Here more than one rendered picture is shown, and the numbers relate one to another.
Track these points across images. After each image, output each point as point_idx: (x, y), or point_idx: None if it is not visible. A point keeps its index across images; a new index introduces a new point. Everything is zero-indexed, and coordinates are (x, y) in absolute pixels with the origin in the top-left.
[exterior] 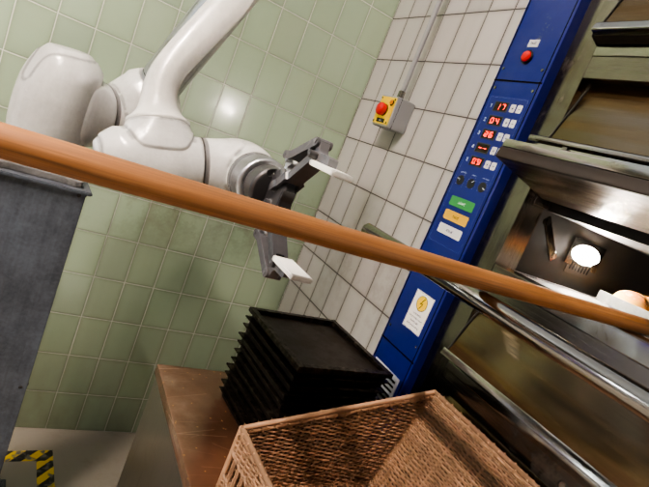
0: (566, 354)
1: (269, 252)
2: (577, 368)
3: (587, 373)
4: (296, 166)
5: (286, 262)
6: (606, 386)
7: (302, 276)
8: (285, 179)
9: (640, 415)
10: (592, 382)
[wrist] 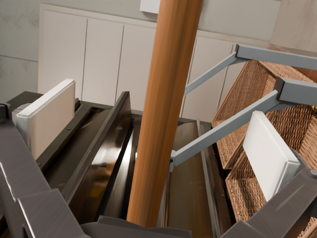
0: (157, 220)
1: (306, 189)
2: (162, 213)
3: (162, 207)
4: (8, 168)
5: (267, 156)
6: (163, 199)
7: (247, 129)
8: (55, 188)
9: (167, 188)
10: (165, 206)
